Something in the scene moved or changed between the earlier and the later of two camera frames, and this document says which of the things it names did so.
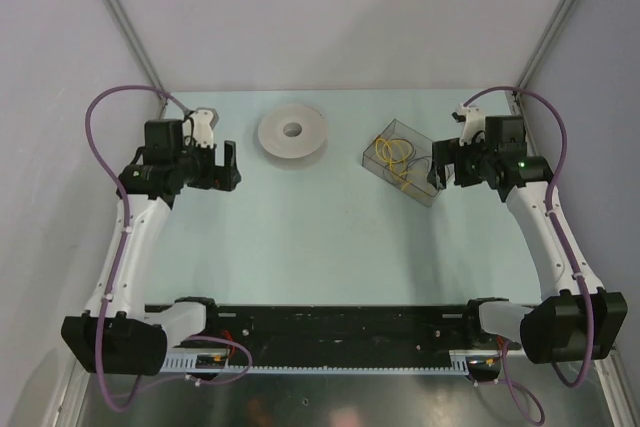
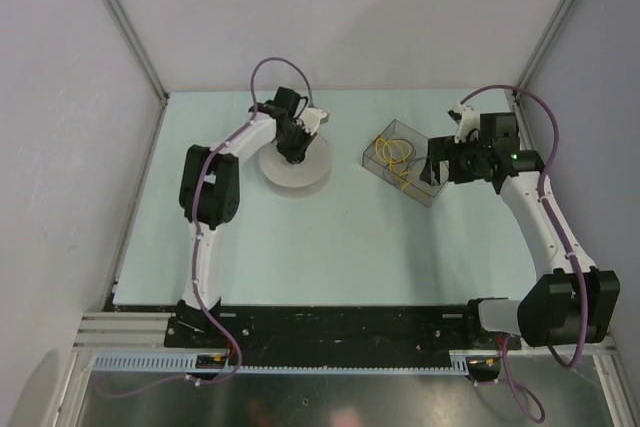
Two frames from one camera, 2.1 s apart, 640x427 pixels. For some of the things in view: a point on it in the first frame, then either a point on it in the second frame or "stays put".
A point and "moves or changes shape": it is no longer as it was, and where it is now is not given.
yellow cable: (396, 150) stays put
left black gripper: (217, 177) to (298, 155)
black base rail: (338, 333) stays put
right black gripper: (445, 153) stays put
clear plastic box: (403, 157) stays put
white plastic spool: (292, 131) moves or changes shape
